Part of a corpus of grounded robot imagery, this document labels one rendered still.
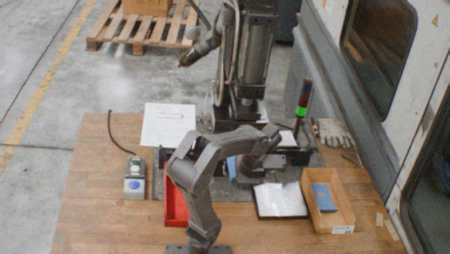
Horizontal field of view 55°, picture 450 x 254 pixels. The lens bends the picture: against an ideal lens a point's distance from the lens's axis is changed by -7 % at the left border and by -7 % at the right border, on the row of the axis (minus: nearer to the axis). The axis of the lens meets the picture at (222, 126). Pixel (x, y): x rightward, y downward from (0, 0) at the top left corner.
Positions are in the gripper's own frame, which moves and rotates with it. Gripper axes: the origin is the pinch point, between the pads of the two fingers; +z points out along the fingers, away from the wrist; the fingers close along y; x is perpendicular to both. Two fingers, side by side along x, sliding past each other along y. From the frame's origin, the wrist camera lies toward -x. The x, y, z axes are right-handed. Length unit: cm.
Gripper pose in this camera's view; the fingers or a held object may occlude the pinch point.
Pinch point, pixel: (242, 178)
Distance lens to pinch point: 146.8
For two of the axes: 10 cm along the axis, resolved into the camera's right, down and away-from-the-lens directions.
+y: -0.3, -8.7, 4.8
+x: -9.9, -0.5, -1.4
